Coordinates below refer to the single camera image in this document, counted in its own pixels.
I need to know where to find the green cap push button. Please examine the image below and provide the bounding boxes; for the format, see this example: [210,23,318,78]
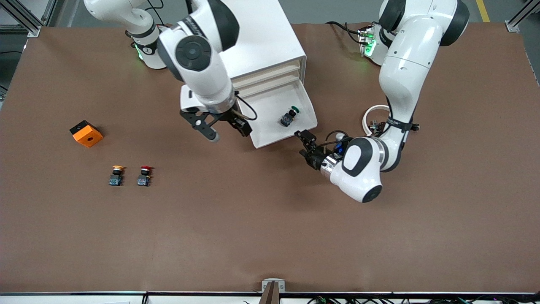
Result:
[280,106,300,128]

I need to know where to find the red cap push button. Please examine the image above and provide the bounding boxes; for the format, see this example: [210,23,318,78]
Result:
[137,166,154,187]

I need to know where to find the yellow cap push button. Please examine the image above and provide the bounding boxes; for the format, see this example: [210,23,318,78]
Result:
[109,166,126,187]

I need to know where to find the brown table mat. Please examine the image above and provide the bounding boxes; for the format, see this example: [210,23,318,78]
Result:
[0,22,540,295]

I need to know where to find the orange and black box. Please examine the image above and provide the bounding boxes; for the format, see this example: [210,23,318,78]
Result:
[70,120,104,148]

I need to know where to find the white table edge strip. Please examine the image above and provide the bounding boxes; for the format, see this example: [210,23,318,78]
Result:
[0,291,540,304]

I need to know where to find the white plastic half ring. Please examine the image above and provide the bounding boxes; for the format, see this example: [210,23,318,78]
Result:
[364,105,391,138]

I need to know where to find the black base cable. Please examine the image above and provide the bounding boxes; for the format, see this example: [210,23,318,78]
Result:
[326,20,367,45]

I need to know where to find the grey metal bracket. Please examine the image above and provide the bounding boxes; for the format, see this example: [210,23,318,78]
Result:
[261,279,286,304]

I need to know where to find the tangled black cables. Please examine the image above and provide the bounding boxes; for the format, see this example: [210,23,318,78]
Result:
[306,296,540,304]

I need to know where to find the aluminium frame profile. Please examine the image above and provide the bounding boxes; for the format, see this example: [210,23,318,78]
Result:
[505,0,540,33]
[0,0,57,38]

